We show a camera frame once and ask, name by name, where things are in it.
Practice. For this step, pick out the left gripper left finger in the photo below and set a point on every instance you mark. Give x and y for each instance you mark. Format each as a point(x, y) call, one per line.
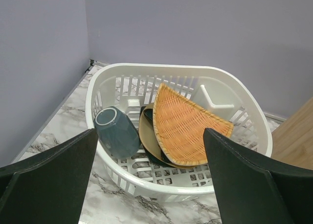
point(49, 187)

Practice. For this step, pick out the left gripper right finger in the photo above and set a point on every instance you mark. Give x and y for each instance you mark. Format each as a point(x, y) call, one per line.
point(252, 188)

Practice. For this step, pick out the wooden two-tier shelf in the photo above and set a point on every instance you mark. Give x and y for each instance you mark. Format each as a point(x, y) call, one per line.
point(293, 139)

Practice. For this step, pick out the dark teal cup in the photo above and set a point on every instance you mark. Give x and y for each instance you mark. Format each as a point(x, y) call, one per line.
point(117, 133)

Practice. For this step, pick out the white plastic basket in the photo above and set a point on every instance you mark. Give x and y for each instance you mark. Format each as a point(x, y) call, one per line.
point(129, 87)

